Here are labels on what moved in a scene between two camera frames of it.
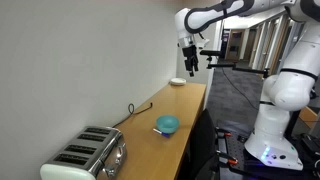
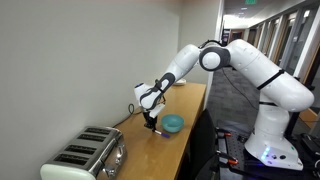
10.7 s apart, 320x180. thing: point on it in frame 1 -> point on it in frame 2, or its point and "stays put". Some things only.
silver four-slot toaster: x=96 y=152 stays put
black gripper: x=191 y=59 -> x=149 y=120
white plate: x=178 y=81 stays put
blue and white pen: x=162 y=133 stays put
